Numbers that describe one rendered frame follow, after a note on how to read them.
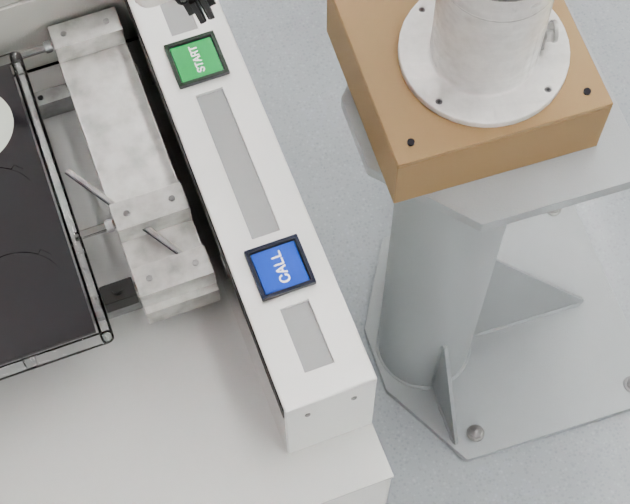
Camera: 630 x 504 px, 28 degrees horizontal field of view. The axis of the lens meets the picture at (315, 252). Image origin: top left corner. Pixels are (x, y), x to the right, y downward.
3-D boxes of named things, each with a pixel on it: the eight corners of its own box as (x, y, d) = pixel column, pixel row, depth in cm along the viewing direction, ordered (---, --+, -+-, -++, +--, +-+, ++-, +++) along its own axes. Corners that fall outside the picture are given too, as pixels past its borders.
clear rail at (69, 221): (103, 347, 127) (101, 342, 126) (9, 57, 143) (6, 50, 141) (116, 343, 128) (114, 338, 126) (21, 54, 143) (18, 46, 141)
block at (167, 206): (121, 243, 133) (117, 230, 131) (112, 216, 135) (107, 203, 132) (192, 219, 135) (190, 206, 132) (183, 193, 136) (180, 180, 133)
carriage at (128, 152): (149, 325, 133) (146, 314, 130) (56, 55, 147) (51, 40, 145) (221, 300, 134) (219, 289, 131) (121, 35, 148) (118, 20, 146)
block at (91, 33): (59, 63, 143) (54, 48, 140) (51, 40, 145) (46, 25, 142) (126, 43, 144) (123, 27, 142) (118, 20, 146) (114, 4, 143)
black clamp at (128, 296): (107, 313, 130) (103, 304, 127) (101, 295, 131) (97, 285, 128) (139, 302, 130) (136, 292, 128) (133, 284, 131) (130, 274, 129)
